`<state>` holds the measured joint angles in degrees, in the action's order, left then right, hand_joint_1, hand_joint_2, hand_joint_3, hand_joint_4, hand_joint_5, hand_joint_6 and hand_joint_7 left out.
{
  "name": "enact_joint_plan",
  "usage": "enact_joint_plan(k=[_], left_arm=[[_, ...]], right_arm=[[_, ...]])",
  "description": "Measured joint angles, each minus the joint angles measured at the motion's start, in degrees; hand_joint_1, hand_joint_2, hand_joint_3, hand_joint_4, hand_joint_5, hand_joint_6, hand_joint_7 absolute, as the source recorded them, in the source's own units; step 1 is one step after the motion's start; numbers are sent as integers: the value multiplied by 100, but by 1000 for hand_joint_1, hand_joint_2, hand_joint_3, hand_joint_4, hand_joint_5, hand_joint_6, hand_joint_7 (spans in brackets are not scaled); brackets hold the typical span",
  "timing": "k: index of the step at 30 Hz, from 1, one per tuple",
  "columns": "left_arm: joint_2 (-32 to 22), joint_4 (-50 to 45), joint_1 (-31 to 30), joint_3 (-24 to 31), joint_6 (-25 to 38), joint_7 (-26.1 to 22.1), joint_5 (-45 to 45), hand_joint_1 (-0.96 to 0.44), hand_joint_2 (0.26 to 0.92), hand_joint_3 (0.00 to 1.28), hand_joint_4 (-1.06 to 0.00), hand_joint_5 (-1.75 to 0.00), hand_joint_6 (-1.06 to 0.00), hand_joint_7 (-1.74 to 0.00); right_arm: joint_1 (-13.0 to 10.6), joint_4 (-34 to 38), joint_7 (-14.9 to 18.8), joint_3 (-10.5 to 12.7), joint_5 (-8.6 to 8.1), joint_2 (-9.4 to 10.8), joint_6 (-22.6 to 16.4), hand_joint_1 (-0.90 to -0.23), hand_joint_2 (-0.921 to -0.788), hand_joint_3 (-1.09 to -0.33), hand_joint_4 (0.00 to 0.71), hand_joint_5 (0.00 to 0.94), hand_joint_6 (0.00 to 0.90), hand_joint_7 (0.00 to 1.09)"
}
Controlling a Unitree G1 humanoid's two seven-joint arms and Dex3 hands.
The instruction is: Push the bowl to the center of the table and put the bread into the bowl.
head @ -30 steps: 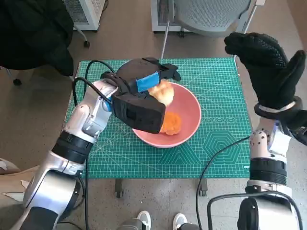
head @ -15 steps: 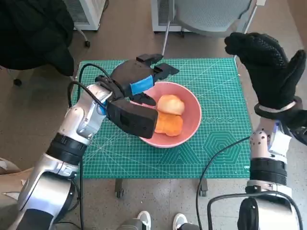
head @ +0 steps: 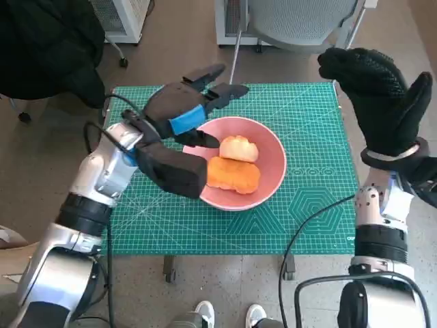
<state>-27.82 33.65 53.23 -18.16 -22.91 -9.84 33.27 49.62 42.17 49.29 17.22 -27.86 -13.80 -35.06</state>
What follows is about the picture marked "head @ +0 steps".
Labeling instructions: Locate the black gloved robot right hand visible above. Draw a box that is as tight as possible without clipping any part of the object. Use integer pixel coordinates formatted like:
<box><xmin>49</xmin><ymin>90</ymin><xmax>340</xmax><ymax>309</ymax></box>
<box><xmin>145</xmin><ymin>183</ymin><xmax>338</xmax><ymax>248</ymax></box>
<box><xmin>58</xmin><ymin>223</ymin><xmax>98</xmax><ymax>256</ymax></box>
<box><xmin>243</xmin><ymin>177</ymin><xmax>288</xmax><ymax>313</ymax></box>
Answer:
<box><xmin>317</xmin><ymin>47</ymin><xmax>434</xmax><ymax>160</ymax></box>

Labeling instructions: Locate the bare black robot left hand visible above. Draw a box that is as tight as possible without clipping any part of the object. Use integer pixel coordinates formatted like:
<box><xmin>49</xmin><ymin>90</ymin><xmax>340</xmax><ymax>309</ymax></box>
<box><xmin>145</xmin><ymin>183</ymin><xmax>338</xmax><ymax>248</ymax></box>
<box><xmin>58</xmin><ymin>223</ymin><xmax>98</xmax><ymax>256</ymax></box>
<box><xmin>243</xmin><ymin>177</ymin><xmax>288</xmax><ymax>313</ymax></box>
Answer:
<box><xmin>142</xmin><ymin>64</ymin><xmax>250</xmax><ymax>148</ymax></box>

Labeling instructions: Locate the round toy bread bun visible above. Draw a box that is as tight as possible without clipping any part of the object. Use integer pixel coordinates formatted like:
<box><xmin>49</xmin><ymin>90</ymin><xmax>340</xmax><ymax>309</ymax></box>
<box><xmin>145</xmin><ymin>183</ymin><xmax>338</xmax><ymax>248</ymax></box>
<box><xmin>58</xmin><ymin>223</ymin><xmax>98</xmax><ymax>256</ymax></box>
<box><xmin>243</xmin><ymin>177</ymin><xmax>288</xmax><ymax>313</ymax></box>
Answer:
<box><xmin>218</xmin><ymin>135</ymin><xmax>259</xmax><ymax>163</ymax></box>

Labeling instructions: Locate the rectangular orange toy bread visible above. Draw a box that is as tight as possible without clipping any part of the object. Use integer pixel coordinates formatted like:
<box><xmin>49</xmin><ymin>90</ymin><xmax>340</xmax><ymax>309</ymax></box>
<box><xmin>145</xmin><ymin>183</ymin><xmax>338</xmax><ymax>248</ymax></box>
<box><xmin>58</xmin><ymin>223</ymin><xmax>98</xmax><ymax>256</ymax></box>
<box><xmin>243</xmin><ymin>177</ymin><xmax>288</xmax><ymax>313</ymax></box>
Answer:
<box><xmin>206</xmin><ymin>156</ymin><xmax>262</xmax><ymax>195</ymax></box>

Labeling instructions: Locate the pink bowl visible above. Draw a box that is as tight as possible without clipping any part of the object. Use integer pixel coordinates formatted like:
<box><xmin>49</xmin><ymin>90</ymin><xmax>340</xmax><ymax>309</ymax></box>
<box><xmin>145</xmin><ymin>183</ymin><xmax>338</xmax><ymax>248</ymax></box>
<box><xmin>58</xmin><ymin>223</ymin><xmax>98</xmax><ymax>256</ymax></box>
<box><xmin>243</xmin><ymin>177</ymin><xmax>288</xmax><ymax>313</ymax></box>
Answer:
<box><xmin>182</xmin><ymin>116</ymin><xmax>287</xmax><ymax>213</ymax></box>

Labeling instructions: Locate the green cutting mat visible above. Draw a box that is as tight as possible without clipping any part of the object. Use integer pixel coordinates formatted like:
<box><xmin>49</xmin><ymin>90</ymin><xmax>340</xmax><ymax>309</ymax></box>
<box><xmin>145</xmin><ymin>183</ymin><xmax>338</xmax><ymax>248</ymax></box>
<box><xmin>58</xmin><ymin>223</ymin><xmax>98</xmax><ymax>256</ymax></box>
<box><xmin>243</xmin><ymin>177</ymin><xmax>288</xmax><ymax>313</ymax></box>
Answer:
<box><xmin>102</xmin><ymin>83</ymin><xmax>359</xmax><ymax>256</ymax></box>

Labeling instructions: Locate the white grilled floor unit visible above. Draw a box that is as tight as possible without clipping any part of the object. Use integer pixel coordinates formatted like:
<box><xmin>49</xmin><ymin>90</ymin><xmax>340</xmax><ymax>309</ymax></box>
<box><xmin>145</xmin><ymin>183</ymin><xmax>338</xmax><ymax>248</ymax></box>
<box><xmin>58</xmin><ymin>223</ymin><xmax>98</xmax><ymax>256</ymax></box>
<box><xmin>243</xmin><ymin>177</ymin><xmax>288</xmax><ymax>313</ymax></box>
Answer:
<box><xmin>214</xmin><ymin>0</ymin><xmax>264</xmax><ymax>48</ymax></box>
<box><xmin>90</xmin><ymin>0</ymin><xmax>153</xmax><ymax>44</ymax></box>

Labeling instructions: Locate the grey mesh chair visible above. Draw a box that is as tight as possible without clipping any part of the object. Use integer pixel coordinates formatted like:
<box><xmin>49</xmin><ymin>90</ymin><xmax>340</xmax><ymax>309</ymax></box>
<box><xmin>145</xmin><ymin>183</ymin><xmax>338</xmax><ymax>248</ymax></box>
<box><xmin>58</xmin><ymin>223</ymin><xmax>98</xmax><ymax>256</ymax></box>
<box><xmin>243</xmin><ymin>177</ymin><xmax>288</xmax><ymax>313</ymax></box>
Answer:
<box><xmin>227</xmin><ymin>0</ymin><xmax>371</xmax><ymax>86</ymax></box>

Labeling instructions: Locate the black table leg with caster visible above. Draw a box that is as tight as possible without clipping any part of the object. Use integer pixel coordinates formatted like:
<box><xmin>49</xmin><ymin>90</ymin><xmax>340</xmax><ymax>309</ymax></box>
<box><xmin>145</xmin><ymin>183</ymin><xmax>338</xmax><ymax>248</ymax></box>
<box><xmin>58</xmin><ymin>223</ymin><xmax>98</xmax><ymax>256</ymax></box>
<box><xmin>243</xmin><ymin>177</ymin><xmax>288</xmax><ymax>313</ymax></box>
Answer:
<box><xmin>282</xmin><ymin>254</ymin><xmax>296</xmax><ymax>282</ymax></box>
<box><xmin>163</xmin><ymin>254</ymin><xmax>177</xmax><ymax>284</ymax></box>

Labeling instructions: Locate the brown cardboard sheet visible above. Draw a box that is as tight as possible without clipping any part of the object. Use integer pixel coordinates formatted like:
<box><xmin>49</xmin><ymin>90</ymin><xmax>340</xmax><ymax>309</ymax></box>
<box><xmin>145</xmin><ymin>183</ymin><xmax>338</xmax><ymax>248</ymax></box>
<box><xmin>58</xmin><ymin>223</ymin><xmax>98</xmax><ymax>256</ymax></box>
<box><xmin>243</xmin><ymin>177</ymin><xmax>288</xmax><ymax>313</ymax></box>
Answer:
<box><xmin>0</xmin><ymin>224</ymin><xmax>30</xmax><ymax>284</ymax></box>

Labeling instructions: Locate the white shoe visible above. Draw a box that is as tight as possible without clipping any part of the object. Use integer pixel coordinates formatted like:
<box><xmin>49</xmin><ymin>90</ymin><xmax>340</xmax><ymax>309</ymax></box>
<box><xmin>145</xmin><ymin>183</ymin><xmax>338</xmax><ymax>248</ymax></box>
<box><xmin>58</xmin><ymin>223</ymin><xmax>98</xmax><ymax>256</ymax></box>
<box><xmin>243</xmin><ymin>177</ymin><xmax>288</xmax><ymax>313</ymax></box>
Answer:
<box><xmin>245</xmin><ymin>303</ymin><xmax>268</xmax><ymax>328</ymax></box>
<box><xmin>194</xmin><ymin>300</ymin><xmax>216</xmax><ymax>328</ymax></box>

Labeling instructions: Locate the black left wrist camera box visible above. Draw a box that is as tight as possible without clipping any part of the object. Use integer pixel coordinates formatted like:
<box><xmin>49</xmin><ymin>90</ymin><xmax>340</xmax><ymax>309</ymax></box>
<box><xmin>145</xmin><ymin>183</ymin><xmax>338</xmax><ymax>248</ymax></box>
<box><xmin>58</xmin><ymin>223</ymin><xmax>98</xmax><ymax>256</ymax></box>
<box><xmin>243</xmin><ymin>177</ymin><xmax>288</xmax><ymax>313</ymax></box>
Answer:
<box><xmin>135</xmin><ymin>143</ymin><xmax>208</xmax><ymax>200</ymax></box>

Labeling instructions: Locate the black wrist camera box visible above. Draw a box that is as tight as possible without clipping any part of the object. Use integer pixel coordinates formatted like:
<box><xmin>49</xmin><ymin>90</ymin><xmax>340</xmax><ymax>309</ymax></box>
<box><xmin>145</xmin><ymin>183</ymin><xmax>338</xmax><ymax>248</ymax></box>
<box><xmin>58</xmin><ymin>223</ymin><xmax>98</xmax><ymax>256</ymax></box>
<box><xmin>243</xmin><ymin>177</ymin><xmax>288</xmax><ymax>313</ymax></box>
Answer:
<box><xmin>399</xmin><ymin>156</ymin><xmax>437</xmax><ymax>208</ymax></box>
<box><xmin>135</xmin><ymin>143</ymin><xmax>208</xmax><ymax>200</ymax></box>

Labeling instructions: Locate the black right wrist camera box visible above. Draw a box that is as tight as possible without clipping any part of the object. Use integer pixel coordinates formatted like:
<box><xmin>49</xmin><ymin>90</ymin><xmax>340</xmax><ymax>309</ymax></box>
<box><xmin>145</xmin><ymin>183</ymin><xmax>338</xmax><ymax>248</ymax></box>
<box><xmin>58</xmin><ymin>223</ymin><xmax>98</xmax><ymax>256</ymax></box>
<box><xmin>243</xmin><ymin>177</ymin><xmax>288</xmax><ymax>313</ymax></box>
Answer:
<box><xmin>399</xmin><ymin>156</ymin><xmax>437</xmax><ymax>208</ymax></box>

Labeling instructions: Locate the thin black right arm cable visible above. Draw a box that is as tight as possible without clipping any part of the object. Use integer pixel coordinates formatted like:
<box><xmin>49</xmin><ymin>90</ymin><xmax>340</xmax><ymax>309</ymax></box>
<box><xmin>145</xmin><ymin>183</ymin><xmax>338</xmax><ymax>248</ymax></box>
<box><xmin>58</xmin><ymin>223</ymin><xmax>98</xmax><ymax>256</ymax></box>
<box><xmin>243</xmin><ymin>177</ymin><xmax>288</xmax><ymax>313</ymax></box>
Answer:
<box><xmin>278</xmin><ymin>194</ymin><xmax>356</xmax><ymax>328</ymax></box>

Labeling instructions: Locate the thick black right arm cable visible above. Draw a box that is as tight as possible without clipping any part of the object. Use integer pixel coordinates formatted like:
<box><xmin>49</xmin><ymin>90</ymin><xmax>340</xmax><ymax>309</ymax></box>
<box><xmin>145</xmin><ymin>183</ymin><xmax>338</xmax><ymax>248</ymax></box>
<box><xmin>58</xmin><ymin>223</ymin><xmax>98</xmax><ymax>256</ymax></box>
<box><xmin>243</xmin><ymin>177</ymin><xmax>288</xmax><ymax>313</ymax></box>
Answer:
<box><xmin>294</xmin><ymin>271</ymin><xmax>433</xmax><ymax>328</ymax></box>

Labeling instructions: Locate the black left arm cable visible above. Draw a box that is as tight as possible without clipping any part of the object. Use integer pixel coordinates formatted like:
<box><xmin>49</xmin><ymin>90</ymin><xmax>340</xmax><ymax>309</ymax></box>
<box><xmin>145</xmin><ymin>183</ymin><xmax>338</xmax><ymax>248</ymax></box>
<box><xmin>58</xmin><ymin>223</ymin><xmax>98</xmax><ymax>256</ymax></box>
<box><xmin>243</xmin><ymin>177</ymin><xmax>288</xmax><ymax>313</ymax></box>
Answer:
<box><xmin>83</xmin><ymin>94</ymin><xmax>151</xmax><ymax>328</ymax></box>

